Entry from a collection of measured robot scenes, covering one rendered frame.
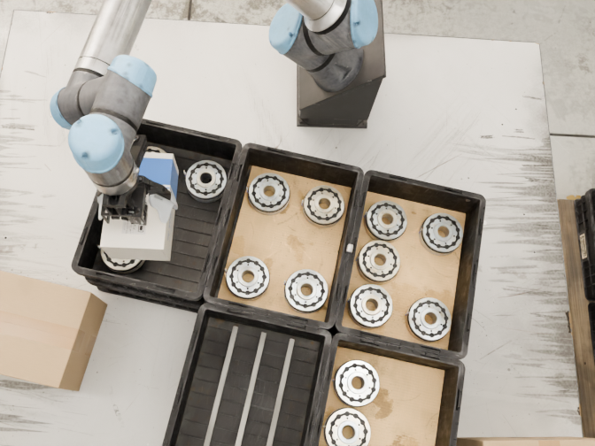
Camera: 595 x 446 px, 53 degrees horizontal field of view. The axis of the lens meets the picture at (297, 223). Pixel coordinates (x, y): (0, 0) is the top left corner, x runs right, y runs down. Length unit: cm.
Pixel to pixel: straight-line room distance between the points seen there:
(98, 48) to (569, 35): 239
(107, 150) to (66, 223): 82
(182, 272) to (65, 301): 27
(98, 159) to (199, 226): 64
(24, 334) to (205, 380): 42
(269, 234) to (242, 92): 49
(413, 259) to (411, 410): 36
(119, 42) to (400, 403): 97
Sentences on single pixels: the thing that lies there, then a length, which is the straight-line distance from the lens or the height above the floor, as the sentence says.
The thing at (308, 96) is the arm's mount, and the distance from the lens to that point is 166.
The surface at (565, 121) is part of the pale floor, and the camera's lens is 287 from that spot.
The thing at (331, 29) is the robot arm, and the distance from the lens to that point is 136.
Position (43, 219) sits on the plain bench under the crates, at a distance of 173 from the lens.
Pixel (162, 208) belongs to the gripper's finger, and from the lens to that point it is 117.
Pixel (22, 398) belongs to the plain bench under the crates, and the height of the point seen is 70.
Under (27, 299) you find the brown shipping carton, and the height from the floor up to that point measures 86.
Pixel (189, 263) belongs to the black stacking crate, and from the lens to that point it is 148.
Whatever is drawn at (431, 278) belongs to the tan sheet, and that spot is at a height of 83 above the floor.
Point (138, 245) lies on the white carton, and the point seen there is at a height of 113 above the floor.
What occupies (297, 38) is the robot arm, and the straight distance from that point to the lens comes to 145.
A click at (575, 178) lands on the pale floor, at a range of 277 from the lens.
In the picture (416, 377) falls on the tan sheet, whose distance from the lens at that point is 148.
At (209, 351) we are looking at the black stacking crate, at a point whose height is 83.
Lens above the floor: 226
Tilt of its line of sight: 72 degrees down
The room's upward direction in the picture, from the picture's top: 12 degrees clockwise
